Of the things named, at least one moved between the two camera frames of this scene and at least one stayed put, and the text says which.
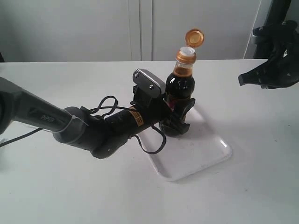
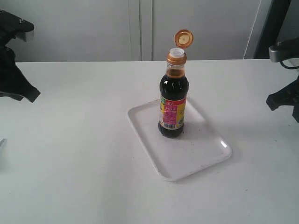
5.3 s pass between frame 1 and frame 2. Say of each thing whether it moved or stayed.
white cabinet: stayed
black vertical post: stayed
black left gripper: moved
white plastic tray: stayed
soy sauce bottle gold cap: moved
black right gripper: moved
